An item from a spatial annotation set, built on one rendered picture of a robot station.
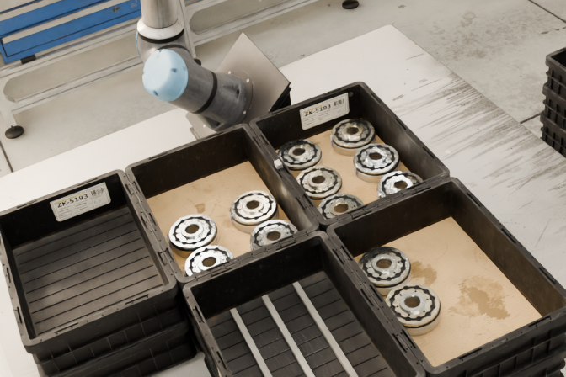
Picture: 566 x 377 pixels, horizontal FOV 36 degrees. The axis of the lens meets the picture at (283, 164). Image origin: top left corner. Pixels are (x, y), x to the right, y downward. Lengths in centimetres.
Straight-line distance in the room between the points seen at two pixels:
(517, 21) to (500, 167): 193
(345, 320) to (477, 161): 68
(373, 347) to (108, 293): 56
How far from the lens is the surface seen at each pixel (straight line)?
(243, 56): 223
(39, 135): 375
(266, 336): 166
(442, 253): 177
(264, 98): 210
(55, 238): 197
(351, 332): 164
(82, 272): 187
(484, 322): 166
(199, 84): 208
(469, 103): 235
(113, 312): 163
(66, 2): 360
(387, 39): 262
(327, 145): 203
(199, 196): 196
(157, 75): 208
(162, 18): 212
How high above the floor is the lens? 212
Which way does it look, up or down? 40 degrees down
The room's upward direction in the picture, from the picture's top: 9 degrees counter-clockwise
